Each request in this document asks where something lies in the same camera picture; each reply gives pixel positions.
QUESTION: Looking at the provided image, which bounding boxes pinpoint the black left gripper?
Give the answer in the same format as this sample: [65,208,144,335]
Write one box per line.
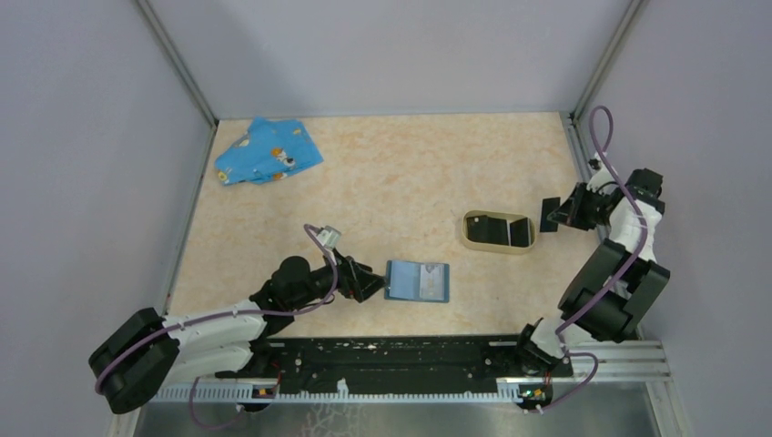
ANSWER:
[289,248,390,310]

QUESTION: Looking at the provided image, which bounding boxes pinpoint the black credit card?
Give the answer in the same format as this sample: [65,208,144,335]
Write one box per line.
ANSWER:
[539,197,561,233]

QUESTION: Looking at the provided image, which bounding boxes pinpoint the black card stack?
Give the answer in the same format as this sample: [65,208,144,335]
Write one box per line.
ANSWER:
[509,218,533,248]

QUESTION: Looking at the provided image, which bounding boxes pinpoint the blue card holder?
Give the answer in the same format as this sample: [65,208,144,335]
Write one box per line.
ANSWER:
[384,259,450,303]

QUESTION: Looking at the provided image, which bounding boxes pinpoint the silver VIP credit card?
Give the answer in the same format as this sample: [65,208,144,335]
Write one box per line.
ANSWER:
[419,263,446,302]

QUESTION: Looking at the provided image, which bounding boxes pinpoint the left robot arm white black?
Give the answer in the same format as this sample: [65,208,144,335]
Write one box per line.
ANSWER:
[88,252,386,414]

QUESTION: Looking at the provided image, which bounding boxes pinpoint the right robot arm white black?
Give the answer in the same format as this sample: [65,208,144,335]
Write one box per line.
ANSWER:
[513,168,671,375]

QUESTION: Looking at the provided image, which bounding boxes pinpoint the gold oval tray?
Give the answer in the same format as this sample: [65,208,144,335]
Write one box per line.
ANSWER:
[462,210,537,255]

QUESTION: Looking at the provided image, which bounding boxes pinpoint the blue patterned cloth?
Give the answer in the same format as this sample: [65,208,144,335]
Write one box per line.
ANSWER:
[215,117,323,186]

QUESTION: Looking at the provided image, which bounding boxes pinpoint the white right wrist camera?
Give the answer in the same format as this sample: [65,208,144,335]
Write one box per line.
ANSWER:
[587,156,615,192]

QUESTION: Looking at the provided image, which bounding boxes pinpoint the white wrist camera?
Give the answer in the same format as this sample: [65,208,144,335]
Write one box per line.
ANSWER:
[587,156,615,192]
[315,226,341,251]

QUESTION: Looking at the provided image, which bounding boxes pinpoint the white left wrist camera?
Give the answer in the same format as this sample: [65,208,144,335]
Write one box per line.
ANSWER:
[315,226,341,251]

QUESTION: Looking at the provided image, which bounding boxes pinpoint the white cable duct strip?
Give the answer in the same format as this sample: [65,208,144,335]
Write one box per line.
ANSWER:
[150,380,523,404]

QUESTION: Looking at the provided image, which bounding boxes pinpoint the aluminium frame rail front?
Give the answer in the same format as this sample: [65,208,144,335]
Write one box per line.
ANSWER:
[123,340,674,400]

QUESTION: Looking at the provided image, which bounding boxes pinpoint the right aluminium corner post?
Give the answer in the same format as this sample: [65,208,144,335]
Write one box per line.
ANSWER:
[571,0,650,122]

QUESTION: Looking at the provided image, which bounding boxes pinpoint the aluminium corner post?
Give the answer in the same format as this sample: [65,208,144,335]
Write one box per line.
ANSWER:
[132,0,218,129]
[571,0,650,122]

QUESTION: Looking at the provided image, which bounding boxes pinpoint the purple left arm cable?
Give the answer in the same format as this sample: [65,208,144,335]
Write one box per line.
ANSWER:
[94,223,340,431]

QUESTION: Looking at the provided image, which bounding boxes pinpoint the left aluminium corner post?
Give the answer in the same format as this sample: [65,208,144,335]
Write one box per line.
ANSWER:
[132,0,218,129]

